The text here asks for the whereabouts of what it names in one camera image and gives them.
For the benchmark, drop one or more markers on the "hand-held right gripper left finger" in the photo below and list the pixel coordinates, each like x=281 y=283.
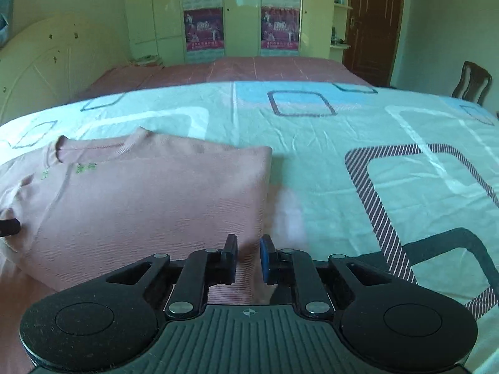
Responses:
x=232 y=259

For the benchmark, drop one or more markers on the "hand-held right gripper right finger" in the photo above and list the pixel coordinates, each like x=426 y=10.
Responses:
x=266 y=259

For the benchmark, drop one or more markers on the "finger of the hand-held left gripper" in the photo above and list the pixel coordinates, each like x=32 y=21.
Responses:
x=9 y=228

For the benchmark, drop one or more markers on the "pink shirt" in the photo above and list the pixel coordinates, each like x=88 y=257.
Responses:
x=156 y=202

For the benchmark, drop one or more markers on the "patterned light blue bedsheet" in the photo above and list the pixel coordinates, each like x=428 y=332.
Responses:
x=331 y=156

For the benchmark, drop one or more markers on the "cream headboard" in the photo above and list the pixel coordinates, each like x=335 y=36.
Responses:
x=43 y=70

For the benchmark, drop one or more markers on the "pink striped bedsheet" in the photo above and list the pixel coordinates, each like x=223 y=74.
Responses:
x=234 y=70

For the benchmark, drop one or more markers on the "stack of folded cloths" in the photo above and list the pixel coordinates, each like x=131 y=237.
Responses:
x=147 y=61

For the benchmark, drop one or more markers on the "blue fabric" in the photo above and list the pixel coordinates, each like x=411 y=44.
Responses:
x=6 y=11

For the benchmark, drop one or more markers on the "red wardrobe poster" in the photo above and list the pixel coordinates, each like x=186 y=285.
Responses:
x=280 y=27
x=203 y=29

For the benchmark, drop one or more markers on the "pale green wardrobe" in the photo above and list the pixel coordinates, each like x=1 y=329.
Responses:
x=241 y=15

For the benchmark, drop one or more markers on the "dark brown wooden door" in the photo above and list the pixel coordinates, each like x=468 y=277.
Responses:
x=376 y=23

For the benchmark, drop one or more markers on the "white corner shelf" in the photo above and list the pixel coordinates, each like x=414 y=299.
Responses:
x=340 y=7

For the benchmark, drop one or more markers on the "dark wooden chair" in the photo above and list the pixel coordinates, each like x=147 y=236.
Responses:
x=469 y=83

